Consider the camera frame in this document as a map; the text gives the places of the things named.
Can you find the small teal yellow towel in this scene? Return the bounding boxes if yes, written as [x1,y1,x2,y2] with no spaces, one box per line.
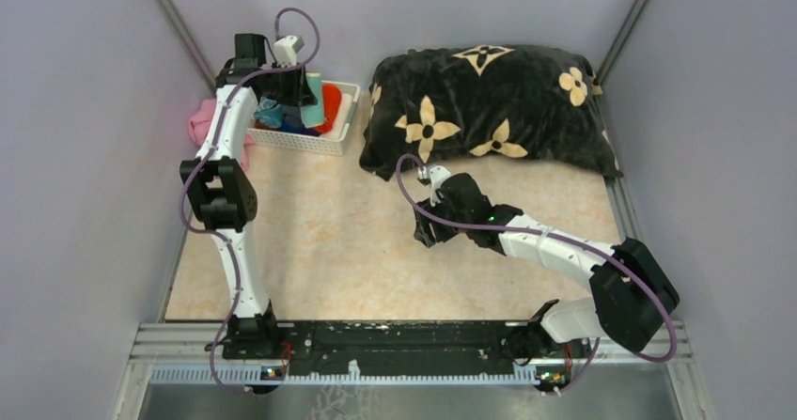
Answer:
[300,72,325,129]

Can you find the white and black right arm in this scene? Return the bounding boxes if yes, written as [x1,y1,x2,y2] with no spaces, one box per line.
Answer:
[413,165,680,362]

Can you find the aluminium frame rail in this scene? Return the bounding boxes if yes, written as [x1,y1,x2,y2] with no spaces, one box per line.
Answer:
[112,321,716,419]

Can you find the blue rolled towel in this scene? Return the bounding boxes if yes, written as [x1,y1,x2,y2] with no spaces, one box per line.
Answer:
[279,106,315,135]

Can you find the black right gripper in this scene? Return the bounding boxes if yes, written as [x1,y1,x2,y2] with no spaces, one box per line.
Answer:
[414,192,472,247]

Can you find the brown rolled towel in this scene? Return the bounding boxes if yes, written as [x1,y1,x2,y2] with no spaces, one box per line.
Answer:
[253,119,281,131]

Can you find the white rolled towel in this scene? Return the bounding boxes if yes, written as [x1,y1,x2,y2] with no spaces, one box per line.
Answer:
[327,93,353,141]

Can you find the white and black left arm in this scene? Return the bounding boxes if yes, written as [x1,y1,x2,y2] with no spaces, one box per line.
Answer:
[180,34,317,360]

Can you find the patterned teal yellow towel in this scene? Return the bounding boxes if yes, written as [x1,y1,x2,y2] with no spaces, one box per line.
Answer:
[254,97,283,127]

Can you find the orange towel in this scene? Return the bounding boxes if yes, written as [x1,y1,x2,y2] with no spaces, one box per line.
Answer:
[313,83,342,133]

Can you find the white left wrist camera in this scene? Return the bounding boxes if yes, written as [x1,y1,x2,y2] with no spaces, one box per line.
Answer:
[273,35,305,67]

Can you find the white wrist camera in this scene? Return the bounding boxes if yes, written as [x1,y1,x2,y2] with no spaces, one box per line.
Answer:
[418,164,452,207]
[273,35,305,67]

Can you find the white plastic basket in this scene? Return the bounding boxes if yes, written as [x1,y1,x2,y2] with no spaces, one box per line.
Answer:
[248,74,361,156]

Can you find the pink towel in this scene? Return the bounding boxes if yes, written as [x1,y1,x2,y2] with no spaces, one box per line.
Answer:
[188,99,255,172]

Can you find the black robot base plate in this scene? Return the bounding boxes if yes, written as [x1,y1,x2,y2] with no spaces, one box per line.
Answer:
[220,319,591,377]

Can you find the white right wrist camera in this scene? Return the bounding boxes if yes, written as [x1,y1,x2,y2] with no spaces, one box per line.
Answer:
[418,164,452,207]

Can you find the black floral pillow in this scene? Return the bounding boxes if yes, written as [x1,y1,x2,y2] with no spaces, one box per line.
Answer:
[359,44,623,180]

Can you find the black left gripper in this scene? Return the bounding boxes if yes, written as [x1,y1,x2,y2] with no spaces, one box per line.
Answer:
[261,59,316,107]

